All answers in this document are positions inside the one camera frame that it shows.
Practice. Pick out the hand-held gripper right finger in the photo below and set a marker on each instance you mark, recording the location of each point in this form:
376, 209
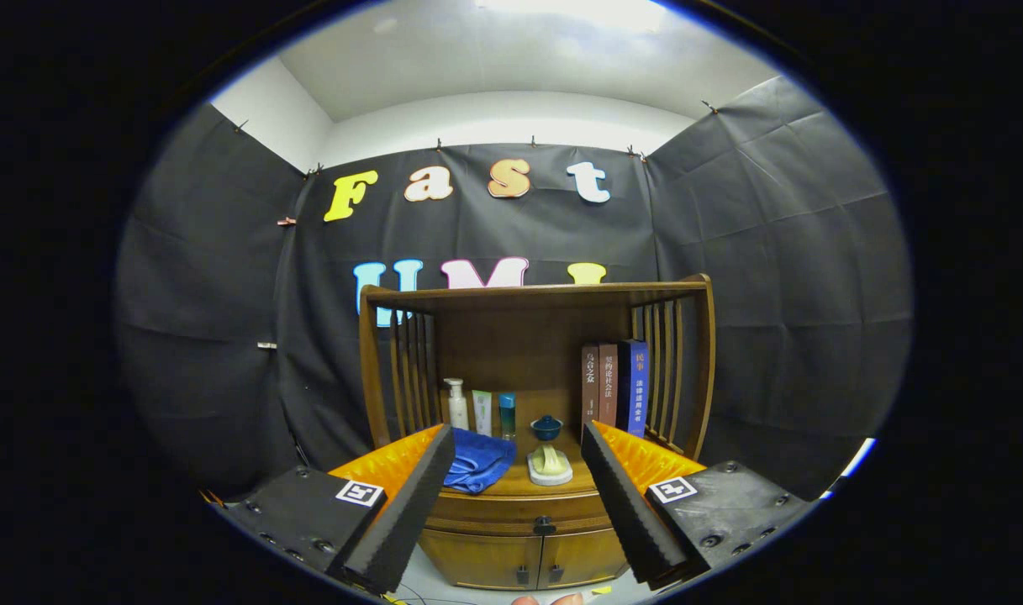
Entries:
629, 512

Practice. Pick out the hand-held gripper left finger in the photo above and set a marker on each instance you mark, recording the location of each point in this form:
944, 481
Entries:
410, 512

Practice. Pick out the green soap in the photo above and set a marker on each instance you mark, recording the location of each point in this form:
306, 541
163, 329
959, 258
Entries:
550, 466

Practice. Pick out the wooden cabinet door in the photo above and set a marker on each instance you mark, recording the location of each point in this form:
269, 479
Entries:
582, 555
477, 559

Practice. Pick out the wooden countertop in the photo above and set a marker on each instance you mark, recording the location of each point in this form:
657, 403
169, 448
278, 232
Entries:
515, 483

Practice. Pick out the wooden cabinet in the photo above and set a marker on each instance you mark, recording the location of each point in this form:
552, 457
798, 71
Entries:
519, 336

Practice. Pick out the folded blue towel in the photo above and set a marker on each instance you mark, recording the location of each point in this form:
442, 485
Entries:
482, 458

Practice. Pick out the white pump bottle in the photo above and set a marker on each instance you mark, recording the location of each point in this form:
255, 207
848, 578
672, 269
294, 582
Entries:
458, 412

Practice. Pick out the small blue lidded bowl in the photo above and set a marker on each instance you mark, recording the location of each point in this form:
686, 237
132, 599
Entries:
546, 430

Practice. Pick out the pale green tube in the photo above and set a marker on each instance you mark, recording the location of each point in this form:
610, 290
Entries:
482, 412

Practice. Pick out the blue book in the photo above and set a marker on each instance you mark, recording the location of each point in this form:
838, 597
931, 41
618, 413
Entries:
634, 386

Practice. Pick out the reddish brown book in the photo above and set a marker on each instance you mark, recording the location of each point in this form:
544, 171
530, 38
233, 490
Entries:
609, 386

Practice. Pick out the dark brown book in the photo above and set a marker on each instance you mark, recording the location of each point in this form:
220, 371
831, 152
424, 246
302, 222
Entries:
590, 386

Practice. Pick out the teal bottle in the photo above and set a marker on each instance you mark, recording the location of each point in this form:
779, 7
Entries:
507, 416

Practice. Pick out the black backdrop cloth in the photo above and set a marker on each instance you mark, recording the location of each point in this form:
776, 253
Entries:
772, 252

